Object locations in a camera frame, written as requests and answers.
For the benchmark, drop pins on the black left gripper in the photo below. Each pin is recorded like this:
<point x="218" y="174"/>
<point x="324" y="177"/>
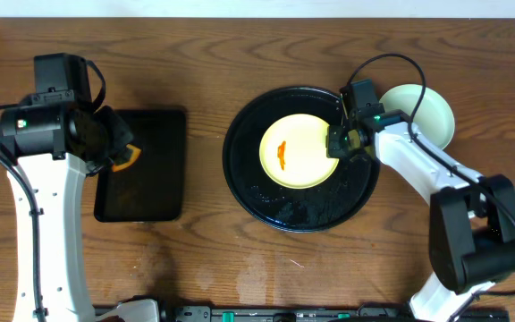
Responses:
<point x="117" y="135"/>

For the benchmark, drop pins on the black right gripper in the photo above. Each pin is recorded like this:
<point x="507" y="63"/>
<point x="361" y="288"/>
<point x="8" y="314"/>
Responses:
<point x="333" y="148"/>

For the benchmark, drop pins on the orange green sponge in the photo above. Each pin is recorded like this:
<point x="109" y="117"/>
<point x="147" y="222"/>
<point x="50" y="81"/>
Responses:
<point x="126" y="158"/>

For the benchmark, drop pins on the yellow plate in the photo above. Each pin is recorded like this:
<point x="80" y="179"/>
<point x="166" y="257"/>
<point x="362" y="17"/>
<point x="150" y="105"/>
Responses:
<point x="293" y="152"/>

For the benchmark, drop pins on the light green plate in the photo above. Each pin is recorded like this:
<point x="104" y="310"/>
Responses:
<point x="434" y="116"/>

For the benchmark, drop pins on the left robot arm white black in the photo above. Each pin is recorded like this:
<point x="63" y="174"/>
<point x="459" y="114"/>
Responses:
<point x="49" y="150"/>

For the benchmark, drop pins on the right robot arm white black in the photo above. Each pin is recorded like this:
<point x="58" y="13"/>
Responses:
<point x="472" y="217"/>

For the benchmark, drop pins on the black round tray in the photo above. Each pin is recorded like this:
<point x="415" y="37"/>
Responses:
<point x="318" y="208"/>

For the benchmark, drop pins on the black rectangular tray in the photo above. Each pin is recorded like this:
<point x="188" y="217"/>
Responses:
<point x="150" y="189"/>

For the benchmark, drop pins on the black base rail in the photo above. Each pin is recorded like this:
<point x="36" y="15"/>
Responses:
<point x="366" y="312"/>

